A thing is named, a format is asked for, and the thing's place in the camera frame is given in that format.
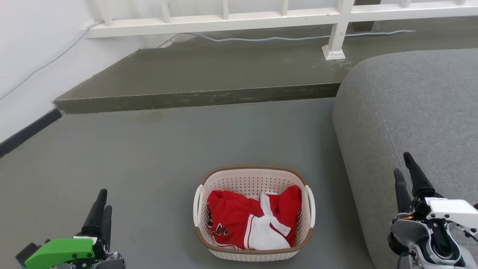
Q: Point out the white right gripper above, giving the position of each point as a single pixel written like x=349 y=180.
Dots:
x=452 y=209

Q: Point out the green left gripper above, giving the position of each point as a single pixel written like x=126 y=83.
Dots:
x=59 y=252

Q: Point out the white perforated plastic laundry basket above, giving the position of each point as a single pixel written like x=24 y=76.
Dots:
x=254 y=181

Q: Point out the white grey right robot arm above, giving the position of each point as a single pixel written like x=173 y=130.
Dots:
x=410 y=231

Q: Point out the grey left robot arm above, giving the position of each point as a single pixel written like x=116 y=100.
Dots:
x=112 y=263

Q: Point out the grey fabric sofa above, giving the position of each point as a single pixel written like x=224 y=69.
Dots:
x=410 y=104

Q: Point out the black baseboard strip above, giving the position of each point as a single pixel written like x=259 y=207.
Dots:
x=26 y=132

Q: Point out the red basketball jersey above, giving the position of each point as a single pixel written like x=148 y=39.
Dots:
x=229 y=213

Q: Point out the white garment with red trim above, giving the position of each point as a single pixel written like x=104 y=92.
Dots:
x=263 y=235

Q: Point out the raised concrete step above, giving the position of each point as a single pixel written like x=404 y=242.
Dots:
x=205 y=71

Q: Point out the white wooden railing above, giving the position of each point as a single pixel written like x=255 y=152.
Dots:
x=224 y=22

